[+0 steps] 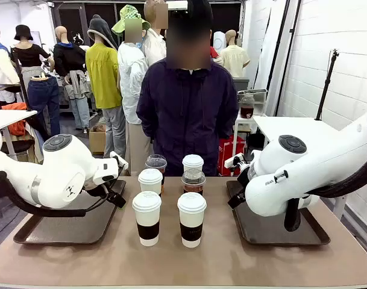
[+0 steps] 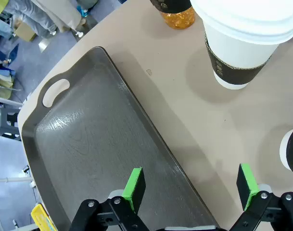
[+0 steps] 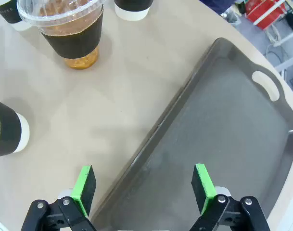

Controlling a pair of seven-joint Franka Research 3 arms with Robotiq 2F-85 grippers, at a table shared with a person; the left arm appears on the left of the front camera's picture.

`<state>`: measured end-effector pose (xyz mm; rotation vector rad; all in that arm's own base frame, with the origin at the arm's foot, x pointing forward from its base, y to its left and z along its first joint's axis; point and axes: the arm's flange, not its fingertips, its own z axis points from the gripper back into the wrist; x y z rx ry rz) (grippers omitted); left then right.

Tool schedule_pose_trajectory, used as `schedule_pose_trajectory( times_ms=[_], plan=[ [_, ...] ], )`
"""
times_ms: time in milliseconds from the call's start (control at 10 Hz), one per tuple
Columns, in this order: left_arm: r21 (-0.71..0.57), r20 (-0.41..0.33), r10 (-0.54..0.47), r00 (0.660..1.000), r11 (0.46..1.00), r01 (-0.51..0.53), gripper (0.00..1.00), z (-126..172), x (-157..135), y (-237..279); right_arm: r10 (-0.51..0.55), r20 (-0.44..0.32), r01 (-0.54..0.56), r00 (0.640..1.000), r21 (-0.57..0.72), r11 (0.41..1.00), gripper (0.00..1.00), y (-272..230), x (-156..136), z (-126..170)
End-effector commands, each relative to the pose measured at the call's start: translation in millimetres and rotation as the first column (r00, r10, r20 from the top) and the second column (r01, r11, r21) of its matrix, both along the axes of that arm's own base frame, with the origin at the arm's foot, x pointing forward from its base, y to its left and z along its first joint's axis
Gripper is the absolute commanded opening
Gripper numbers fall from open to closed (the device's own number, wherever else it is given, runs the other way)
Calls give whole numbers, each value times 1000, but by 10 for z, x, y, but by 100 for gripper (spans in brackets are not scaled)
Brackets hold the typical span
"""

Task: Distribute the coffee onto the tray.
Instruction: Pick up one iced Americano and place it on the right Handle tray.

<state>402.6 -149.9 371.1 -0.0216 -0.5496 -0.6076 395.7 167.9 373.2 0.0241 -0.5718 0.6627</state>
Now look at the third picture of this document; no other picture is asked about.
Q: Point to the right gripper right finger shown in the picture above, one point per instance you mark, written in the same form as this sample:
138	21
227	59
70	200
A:
202	187

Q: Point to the red bag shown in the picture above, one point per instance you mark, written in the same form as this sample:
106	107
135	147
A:
264	12

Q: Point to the iced coffee clear plastic cup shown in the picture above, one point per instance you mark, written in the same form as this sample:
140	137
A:
71	41

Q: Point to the white paper cup black sleeve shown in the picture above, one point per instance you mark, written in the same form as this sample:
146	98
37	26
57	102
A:
6	130
9	12
131	9

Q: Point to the dark brown serving tray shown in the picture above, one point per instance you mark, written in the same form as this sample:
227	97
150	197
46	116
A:
220	144

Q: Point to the person in navy jacket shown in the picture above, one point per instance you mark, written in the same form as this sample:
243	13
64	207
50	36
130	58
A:
216	4

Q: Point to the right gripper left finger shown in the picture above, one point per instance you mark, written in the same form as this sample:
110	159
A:
86	187

